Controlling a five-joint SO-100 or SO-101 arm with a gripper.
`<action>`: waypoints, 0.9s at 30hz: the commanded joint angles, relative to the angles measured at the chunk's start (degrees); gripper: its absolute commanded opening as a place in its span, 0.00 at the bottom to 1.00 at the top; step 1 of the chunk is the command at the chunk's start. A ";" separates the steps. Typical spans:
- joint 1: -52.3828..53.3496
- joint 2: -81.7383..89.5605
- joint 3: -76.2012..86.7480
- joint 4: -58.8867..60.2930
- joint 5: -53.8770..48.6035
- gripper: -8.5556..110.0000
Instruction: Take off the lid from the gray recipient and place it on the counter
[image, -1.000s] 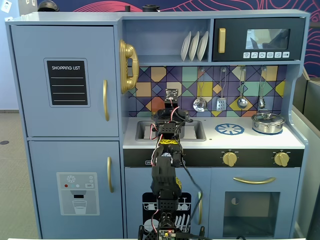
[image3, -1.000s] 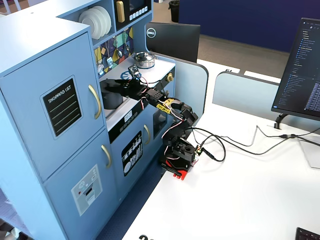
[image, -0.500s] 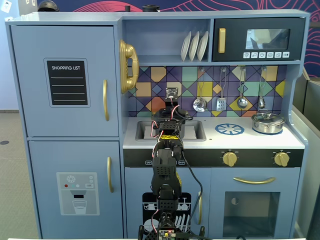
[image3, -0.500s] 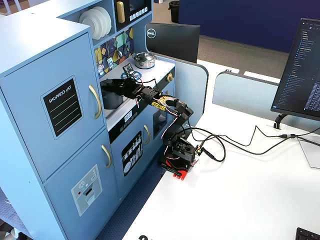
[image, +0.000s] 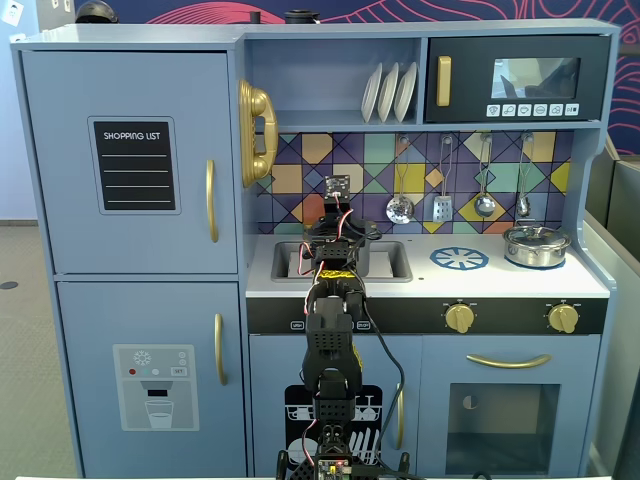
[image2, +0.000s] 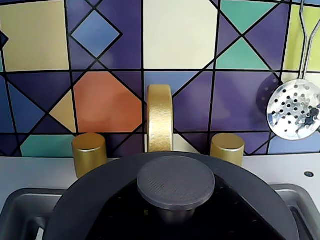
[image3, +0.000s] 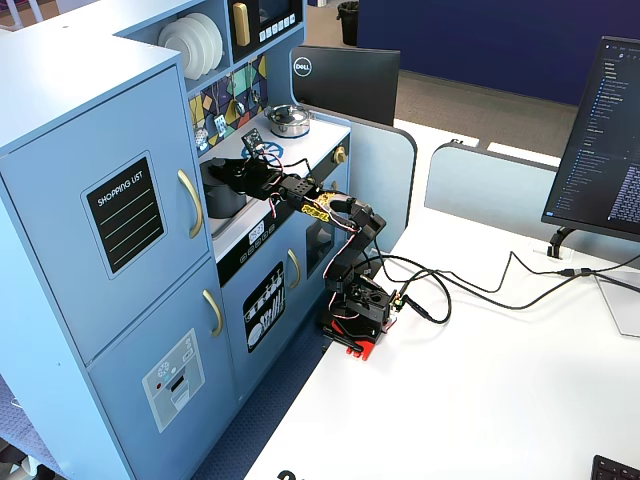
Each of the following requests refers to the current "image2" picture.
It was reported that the gold tap knob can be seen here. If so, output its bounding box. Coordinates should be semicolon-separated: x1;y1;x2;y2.
71;132;108;179
209;133;246;168

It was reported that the steel skimmer spoon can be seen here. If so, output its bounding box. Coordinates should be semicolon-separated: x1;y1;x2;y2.
266;0;320;141

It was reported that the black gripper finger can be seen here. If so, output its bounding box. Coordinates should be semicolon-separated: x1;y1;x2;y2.
82;180;166;240
191;174;276;240

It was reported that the dark gray sink basin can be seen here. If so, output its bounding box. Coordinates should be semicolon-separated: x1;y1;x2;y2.
4;183;320;240

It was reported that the dark gray round lid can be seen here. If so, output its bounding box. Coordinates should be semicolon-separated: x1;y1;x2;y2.
53;151;300;240

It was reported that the blue toy kitchen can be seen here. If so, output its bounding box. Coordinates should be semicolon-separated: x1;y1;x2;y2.
0;0;320;240

